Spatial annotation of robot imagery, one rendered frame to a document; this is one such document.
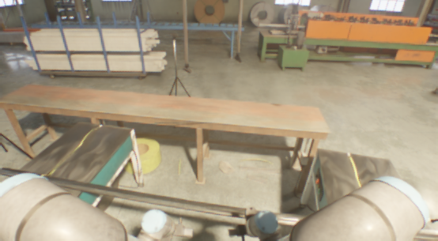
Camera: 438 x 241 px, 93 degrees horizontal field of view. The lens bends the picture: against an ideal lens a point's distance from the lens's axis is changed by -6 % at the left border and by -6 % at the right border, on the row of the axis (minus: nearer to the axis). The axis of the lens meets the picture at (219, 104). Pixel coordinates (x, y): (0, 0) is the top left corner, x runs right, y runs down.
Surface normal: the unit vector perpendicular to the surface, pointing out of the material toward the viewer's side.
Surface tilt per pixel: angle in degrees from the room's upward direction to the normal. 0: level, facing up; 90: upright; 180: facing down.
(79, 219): 37
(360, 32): 90
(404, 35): 90
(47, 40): 90
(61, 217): 29
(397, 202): 15
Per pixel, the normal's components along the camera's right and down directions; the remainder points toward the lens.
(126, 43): -0.01, 0.48
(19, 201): -0.07, -0.73
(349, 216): -0.44, -0.75
